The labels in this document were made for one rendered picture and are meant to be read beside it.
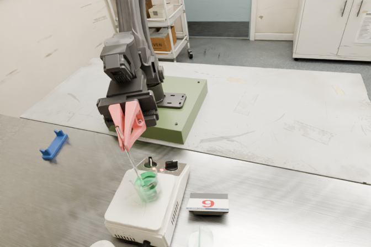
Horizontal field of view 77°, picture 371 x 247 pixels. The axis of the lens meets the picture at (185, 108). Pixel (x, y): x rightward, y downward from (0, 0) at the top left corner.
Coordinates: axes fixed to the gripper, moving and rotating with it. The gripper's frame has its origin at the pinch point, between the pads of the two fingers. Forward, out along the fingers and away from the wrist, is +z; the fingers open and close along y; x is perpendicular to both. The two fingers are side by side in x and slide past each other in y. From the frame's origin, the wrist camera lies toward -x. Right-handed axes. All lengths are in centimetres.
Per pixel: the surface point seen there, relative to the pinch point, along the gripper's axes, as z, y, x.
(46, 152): -23.6, -33.2, 23.4
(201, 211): 1.6, 10.1, 23.3
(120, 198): -0.5, -6.0, 16.4
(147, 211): 3.3, -0.2, 16.4
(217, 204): 1.0, 13.9, 22.7
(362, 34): -171, 186, 86
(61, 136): -31, -32, 25
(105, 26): -224, -60, 59
